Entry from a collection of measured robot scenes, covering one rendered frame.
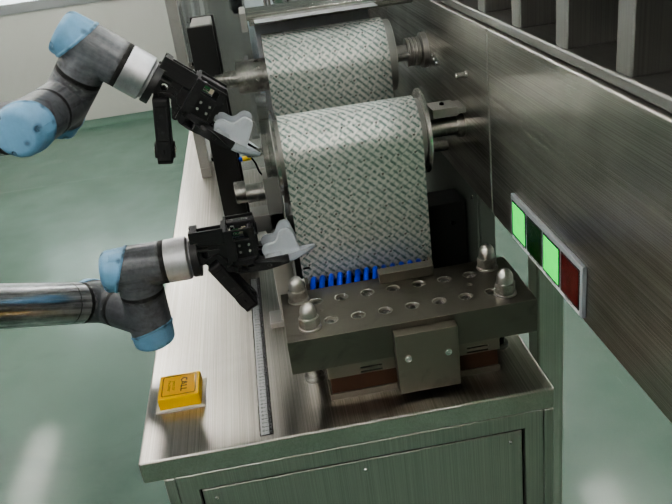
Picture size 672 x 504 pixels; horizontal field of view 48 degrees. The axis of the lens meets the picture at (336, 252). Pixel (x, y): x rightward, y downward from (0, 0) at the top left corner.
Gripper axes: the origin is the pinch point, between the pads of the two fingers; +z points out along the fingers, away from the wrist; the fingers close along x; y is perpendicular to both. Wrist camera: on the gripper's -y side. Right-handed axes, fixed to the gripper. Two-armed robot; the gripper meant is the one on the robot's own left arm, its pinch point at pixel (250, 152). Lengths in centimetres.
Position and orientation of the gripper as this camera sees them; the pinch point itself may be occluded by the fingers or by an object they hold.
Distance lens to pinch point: 131.0
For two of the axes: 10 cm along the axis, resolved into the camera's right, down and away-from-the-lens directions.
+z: 8.3, 4.5, 3.3
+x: -1.3, -4.2, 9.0
